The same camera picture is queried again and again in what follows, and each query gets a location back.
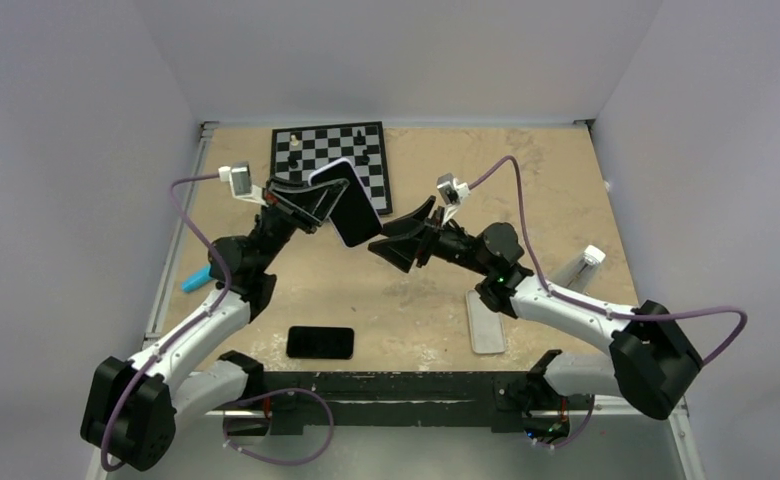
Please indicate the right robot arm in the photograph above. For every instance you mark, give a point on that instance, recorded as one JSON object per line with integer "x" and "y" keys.
{"x": 648, "y": 364}

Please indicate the white phone case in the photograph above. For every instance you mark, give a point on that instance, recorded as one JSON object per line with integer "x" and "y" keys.
{"x": 485, "y": 327}

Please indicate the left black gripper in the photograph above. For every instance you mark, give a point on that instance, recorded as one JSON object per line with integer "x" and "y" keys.
{"x": 302, "y": 209}

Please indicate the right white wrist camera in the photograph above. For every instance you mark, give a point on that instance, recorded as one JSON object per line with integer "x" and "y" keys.
{"x": 453, "y": 193}

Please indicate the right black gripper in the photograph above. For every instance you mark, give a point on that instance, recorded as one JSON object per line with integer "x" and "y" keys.
{"x": 402, "y": 250}

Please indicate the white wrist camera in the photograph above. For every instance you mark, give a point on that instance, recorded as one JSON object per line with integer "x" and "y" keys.
{"x": 238, "y": 177}
{"x": 453, "y": 193}

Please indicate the phone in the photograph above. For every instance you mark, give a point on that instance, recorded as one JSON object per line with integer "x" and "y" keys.
{"x": 354, "y": 218}
{"x": 320, "y": 342}

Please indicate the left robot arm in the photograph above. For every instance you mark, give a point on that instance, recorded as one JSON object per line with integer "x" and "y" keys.
{"x": 135, "y": 406}

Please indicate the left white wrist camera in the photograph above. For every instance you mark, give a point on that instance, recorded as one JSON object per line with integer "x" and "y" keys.
{"x": 238, "y": 177}

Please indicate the black white chessboard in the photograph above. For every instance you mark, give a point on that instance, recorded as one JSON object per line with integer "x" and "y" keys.
{"x": 322, "y": 144}

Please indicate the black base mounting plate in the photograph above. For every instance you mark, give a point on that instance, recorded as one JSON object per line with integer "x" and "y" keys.
{"x": 500, "y": 401}

